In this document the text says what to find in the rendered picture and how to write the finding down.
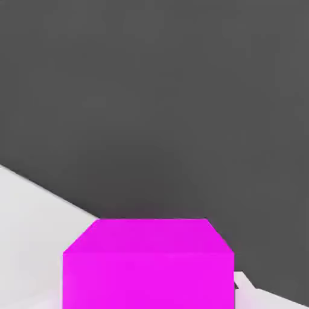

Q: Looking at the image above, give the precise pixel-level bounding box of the small magenta cube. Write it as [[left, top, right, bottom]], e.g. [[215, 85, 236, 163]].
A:
[[62, 217, 235, 309]]

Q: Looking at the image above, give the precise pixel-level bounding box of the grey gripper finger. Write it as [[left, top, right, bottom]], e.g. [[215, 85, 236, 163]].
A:
[[233, 270, 273, 309]]

